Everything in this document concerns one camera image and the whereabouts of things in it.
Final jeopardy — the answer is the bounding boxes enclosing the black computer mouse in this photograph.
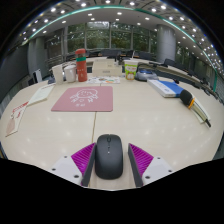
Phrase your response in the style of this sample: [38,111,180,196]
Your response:
[94,133,124,180]

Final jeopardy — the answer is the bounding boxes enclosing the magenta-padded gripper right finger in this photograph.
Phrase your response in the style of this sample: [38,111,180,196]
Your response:
[127,142,175,188]

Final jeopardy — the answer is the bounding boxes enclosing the green and white paper cup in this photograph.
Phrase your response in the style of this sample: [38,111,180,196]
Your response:
[123,59,139,81]

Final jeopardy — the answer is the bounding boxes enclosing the dark office chairs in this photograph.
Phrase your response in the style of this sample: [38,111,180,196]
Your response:
[88,48,218,98]

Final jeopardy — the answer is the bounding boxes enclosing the red and white fan brochure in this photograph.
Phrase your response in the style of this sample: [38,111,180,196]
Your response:
[4,101,30,138]

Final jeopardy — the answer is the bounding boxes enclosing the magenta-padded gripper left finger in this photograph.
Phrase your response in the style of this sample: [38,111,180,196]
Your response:
[50,142,98,188]

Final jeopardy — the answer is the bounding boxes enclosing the pink printed mouse pad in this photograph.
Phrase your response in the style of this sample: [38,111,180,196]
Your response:
[50,85,114,113]

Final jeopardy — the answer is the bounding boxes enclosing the blue and white book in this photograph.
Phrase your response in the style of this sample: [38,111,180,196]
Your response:
[146,78,185,99]

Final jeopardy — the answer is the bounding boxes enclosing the stack of white paper cups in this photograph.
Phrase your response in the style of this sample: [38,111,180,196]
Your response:
[51,64,65,85]

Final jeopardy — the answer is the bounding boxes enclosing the long curved conference desk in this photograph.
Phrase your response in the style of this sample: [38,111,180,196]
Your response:
[49,55,221,101]

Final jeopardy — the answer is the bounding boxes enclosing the cream cardboard box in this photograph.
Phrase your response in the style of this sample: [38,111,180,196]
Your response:
[91,59,124,78]

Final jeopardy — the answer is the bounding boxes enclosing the white paper document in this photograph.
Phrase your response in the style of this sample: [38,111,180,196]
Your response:
[27,83,56,107]

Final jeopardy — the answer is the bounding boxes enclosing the colourful sticker sheet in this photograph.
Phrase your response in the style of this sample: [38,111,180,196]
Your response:
[85,76,121,85]

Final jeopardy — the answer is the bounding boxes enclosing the ceiling lights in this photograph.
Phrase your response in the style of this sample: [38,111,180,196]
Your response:
[19,0,223,73]

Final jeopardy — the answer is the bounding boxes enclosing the grey desk microphone unit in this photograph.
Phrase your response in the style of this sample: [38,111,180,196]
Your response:
[134,68,160,82]

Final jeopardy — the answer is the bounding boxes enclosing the white standing appliance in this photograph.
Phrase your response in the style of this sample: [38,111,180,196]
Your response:
[32,68,43,84]

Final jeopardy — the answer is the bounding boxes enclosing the red bottle with green band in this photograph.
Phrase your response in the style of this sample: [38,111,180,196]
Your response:
[74,48,88,83]

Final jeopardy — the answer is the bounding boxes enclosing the white lidded mug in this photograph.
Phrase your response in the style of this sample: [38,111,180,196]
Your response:
[63,64,78,83]

